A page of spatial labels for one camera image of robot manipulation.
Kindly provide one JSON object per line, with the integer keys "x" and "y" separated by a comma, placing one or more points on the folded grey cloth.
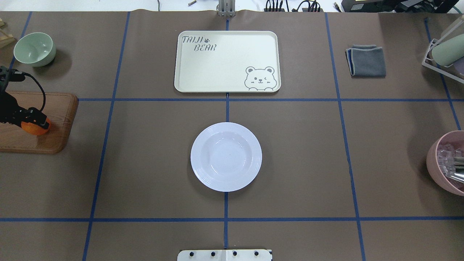
{"x": 366, "y": 61}

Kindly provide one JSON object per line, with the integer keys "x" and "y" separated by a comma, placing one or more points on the wooden dish rack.
{"x": 5, "y": 38}

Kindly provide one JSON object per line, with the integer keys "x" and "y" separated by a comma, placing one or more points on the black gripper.
{"x": 14, "y": 113}

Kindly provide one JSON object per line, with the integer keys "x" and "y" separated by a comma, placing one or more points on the white round plate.
{"x": 226, "y": 157}

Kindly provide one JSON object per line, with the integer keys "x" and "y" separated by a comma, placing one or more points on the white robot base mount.
{"x": 226, "y": 255}

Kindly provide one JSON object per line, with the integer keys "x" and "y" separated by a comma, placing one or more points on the wooden cutting board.
{"x": 61, "y": 109}

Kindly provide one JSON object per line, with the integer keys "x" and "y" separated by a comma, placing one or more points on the clear plastic items in bowl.
{"x": 451, "y": 162}

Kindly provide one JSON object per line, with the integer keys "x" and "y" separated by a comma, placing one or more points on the pink bowl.
{"x": 454, "y": 138}

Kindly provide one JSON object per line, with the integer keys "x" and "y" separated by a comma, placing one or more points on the light green bowl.
{"x": 35, "y": 49}

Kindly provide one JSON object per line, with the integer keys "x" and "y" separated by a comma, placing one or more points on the orange fruit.
{"x": 35, "y": 128}

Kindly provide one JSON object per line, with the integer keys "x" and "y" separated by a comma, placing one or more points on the pale green cylinder cup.
{"x": 448, "y": 52}

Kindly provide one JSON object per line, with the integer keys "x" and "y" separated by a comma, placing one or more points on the white wire rack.
{"x": 454, "y": 71}

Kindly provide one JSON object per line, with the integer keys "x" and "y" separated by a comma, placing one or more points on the cream bear print tray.
{"x": 227, "y": 62}

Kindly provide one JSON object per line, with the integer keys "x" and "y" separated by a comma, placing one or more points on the grey metal camera pole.
{"x": 226, "y": 8}

